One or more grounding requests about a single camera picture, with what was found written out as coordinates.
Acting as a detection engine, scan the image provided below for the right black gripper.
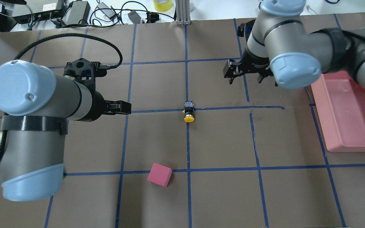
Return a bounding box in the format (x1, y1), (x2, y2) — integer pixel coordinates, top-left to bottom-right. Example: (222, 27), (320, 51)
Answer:
(223, 48), (274, 84)

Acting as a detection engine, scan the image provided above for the aluminium frame post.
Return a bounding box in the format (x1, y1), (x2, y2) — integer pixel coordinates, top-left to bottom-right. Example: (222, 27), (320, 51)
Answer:
(175, 0), (191, 25)

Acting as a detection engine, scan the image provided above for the yellow push button switch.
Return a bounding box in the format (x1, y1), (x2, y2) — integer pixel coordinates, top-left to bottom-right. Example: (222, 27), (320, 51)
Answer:
(183, 101), (195, 123)

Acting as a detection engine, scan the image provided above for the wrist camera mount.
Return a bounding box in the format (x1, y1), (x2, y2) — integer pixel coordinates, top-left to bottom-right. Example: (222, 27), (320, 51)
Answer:
(63, 58), (110, 93)
(236, 19), (255, 41)

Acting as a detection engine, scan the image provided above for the yellow tape roll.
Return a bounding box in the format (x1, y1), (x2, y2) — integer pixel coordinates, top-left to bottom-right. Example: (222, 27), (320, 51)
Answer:
(153, 0), (173, 13)

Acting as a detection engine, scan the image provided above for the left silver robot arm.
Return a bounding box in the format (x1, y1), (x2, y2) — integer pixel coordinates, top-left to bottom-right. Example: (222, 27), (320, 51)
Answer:
(0, 58), (131, 201)

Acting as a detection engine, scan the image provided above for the black power adapter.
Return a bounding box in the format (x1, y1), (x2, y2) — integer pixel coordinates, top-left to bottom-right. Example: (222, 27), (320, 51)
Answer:
(65, 0), (90, 25)

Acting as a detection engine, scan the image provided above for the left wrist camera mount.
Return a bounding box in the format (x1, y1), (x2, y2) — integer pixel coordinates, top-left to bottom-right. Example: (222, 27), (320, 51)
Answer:
(63, 58), (110, 93)

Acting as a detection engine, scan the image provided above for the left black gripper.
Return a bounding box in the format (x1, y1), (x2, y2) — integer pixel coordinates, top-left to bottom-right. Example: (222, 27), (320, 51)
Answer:
(84, 91), (131, 122)

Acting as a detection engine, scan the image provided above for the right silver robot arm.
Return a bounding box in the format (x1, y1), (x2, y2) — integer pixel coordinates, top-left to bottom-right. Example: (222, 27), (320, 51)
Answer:
(223, 0), (365, 89)

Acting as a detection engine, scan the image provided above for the pink plastic bin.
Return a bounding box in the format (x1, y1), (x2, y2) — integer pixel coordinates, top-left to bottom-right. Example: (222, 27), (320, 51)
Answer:
(311, 71), (365, 153)

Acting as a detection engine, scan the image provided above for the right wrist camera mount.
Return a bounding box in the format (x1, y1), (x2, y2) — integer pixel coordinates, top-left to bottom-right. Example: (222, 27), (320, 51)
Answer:
(236, 19), (255, 41)

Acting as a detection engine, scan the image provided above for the pink foam cube centre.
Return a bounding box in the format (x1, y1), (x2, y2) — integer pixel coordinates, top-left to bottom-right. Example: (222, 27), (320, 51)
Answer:
(147, 163), (173, 187)

